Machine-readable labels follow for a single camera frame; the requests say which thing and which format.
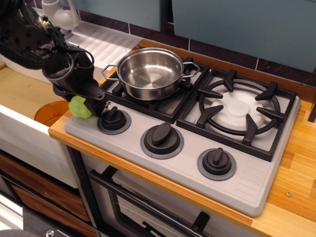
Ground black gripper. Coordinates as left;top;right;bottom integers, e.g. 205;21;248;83
45;51;111;117

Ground green toy cauliflower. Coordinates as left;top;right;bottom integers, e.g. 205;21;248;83
68;95;92;119

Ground stainless steel pot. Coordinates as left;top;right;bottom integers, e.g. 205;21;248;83
102;47;200;101

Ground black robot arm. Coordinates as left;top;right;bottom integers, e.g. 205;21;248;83
0;0;107;117

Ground black left stove knob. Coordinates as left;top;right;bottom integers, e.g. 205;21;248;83
97;106;131;135

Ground black stove knob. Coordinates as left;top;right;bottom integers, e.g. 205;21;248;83
140;122;184;159
197;148;237;181
97;106;131;135

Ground black middle stove knob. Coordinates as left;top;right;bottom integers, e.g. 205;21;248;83
140;122;184;159

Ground black right stove knob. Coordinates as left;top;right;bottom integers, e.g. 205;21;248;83
197;148;237;181

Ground grey toy stove top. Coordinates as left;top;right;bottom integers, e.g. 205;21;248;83
64;99;286;216

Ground orange sink drain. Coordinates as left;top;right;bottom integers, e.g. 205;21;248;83
34;101;69;127

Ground white toy sink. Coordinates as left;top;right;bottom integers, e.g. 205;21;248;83
0;22;141;188

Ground grey toy faucet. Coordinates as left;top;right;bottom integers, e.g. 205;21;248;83
41;0;80;39

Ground black left burner grate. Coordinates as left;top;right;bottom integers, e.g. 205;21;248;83
101;57;210;123

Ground black burner grate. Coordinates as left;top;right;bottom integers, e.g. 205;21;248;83
101;57;210;123
177;69;301;161

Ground wooden drawer fronts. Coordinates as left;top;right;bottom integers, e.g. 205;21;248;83
0;151;97;237

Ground black right burner grate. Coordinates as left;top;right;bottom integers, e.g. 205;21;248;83
177;69;301;161

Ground black oven door handle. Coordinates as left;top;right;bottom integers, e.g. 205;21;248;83
89;166;209;237

